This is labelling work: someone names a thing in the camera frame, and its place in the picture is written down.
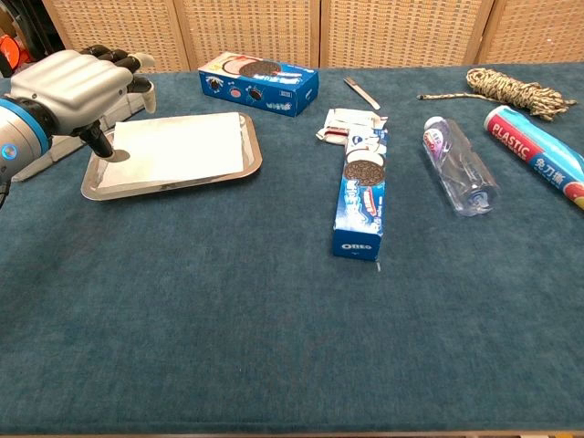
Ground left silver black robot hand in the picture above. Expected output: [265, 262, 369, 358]
[9, 44, 158, 162]

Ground white cloth sheet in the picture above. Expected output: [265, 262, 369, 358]
[98, 111, 247, 186]

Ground rectangular stainless steel tray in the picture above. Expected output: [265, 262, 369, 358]
[80, 111, 265, 202]

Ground orange object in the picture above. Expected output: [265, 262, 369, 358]
[0, 34, 31, 69]

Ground wide blue pink Oreo box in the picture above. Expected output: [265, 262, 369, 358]
[197, 50, 320, 119]

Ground wicker folding screen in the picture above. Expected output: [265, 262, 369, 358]
[40, 0, 584, 75]

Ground opened white snack wrapper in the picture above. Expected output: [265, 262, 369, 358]
[314, 108, 389, 147]

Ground teal table cloth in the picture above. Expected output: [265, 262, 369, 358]
[0, 61, 584, 435]

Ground white pen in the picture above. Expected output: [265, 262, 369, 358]
[343, 76, 381, 111]

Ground long blue Oreo box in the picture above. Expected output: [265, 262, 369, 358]
[331, 129, 390, 263]

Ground clear plastic bottle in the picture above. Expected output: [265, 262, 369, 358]
[422, 115, 500, 218]

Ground blue plastic wrap box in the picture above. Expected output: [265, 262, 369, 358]
[483, 105, 584, 212]

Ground coiled beige rope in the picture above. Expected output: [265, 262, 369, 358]
[417, 67, 579, 122]

